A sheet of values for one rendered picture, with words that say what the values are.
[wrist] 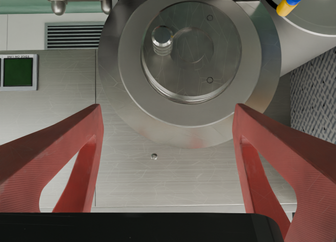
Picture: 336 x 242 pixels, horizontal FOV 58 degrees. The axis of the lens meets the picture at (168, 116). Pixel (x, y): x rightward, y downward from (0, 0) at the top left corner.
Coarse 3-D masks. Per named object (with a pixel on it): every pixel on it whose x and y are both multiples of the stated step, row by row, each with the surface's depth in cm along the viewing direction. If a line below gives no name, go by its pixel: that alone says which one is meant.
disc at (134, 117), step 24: (120, 0) 25; (144, 0) 25; (240, 0) 25; (120, 24) 24; (264, 24) 24; (264, 48) 24; (144, 72) 24; (264, 72) 24; (120, 96) 24; (264, 96) 24; (144, 120) 24; (168, 144) 24; (192, 144) 24; (216, 144) 24
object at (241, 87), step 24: (168, 0) 24; (216, 0) 24; (144, 24) 24; (240, 24) 24; (120, 48) 24; (120, 72) 24; (240, 72) 24; (144, 96) 24; (216, 96) 24; (240, 96) 24; (168, 120) 24; (192, 120) 24; (216, 120) 24
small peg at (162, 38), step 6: (156, 30) 20; (162, 30) 20; (168, 30) 20; (156, 36) 19; (162, 36) 19; (168, 36) 19; (156, 42) 20; (162, 42) 19; (168, 42) 20; (156, 48) 20; (162, 48) 20; (168, 48) 20; (156, 54) 22; (162, 54) 22; (168, 54) 22
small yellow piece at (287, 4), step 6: (270, 0) 21; (282, 0) 19; (288, 0) 18; (294, 0) 18; (276, 6) 20; (282, 6) 19; (288, 6) 19; (294, 6) 19; (282, 12) 20; (288, 12) 20
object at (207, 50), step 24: (192, 0) 23; (168, 24) 22; (192, 24) 22; (216, 24) 22; (144, 48) 22; (192, 48) 22; (216, 48) 22; (240, 48) 22; (168, 72) 22; (192, 72) 22; (216, 72) 22; (168, 96) 23; (192, 96) 22
